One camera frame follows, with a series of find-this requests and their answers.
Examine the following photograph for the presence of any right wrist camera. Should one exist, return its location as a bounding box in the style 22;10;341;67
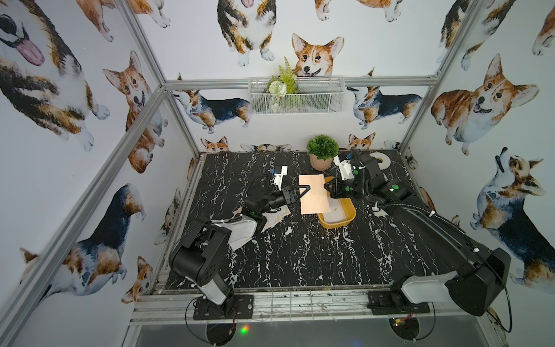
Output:
333;156;354;181

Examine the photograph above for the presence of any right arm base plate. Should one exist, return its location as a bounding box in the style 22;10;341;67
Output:
367;290;431;315

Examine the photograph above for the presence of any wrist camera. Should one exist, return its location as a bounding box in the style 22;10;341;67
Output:
333;156;354;181
270;166;288;191

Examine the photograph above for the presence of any stack of stationery paper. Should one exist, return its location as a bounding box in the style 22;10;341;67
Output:
323;198;348;224

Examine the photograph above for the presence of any potted green plant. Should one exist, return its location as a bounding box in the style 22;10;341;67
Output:
306;134;339;171

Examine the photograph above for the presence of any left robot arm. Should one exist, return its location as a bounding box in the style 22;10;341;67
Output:
169;185;311;312

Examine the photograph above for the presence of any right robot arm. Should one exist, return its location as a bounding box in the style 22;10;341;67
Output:
325;148;511;317

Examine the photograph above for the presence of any aluminium frame rail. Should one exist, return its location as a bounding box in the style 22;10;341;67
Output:
164;76;439;91

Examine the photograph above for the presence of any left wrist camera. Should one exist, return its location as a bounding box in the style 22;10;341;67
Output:
270;166;288;191

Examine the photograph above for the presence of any white tape roll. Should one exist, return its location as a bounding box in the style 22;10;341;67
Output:
370;152;391;171

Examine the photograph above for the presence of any artificial fern with flower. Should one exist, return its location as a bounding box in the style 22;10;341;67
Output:
264;58;299;113

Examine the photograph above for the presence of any white wire wall basket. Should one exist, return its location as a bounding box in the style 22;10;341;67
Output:
248;77;346;115

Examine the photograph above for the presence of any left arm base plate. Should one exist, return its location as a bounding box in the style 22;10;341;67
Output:
193;294;254;321

